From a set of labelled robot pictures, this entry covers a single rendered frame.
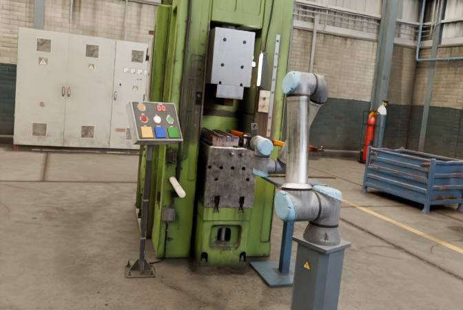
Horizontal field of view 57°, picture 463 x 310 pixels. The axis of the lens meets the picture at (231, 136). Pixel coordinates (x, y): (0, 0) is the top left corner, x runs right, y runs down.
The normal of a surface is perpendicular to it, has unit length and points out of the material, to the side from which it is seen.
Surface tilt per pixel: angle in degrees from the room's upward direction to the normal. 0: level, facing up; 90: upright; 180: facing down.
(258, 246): 90
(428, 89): 90
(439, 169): 90
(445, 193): 90
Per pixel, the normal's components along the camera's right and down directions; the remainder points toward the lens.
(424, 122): -0.92, -0.05
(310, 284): -0.74, 0.00
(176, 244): 0.27, 0.11
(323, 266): -0.06, 0.09
